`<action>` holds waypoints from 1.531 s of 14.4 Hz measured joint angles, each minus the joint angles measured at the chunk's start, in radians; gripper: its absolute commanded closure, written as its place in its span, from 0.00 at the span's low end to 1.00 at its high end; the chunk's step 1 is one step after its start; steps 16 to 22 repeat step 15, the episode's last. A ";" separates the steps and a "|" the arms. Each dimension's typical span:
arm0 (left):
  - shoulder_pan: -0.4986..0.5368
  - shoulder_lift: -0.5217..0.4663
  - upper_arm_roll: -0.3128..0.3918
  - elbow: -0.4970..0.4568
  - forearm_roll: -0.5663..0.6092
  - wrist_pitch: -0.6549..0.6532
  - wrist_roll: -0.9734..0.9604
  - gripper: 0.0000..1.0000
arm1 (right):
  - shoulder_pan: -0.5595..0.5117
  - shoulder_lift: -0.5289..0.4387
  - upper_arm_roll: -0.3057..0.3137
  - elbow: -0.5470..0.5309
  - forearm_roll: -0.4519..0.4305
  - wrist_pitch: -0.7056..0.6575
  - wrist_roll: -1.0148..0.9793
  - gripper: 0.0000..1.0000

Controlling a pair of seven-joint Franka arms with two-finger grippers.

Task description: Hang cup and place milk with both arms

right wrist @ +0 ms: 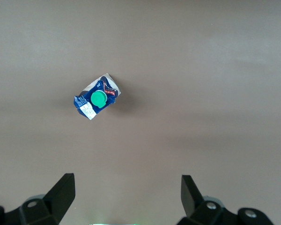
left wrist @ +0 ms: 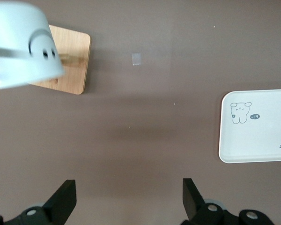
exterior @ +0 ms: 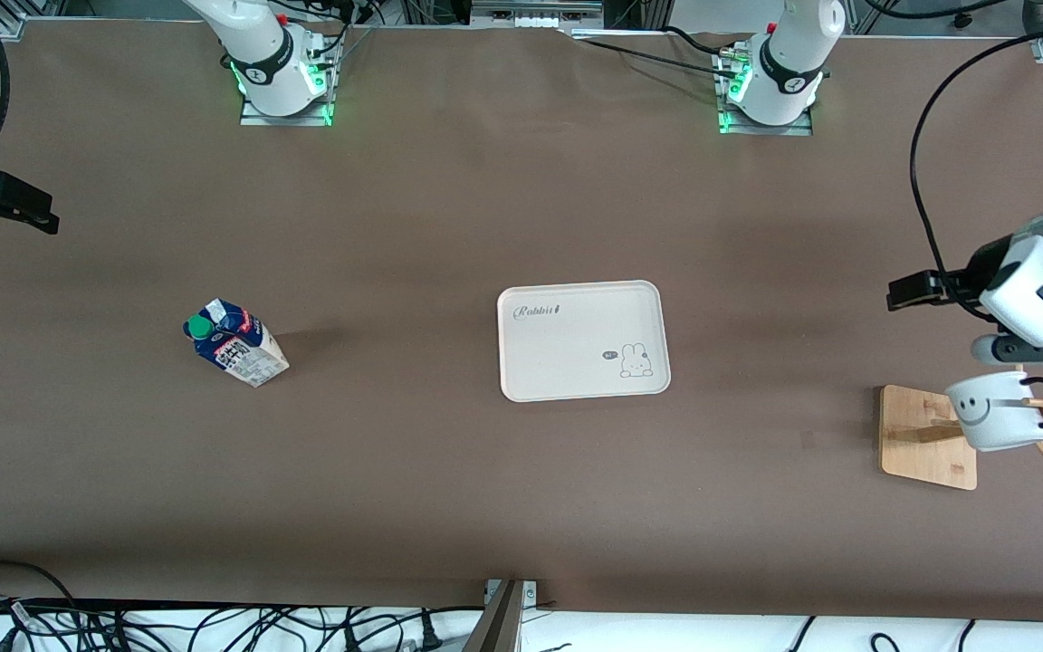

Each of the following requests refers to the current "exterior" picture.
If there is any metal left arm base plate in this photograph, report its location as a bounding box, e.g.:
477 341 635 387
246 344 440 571
714 50 815 137

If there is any blue white milk carton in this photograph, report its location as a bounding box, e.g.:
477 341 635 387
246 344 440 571
183 299 291 388

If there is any black tabletop cable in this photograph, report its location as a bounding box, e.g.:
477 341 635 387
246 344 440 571
662 24 740 57
571 34 744 81

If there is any white mug black handle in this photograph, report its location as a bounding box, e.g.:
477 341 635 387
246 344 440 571
944 370 1043 453

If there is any metal table edge bracket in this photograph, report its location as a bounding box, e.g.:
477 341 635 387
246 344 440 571
463 578 541 652

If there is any thick black background cable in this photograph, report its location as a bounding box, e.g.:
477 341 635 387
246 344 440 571
858 0 980 21

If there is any wooden mug tree rack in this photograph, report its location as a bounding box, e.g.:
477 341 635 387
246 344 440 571
879 362 1043 492

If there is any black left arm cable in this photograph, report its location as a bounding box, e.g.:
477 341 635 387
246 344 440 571
908 25 1043 320

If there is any cream rabbit print tray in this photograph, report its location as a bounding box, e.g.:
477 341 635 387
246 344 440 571
496 280 672 403

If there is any grey power strip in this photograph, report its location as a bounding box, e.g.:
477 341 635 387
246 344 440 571
470 0 605 28

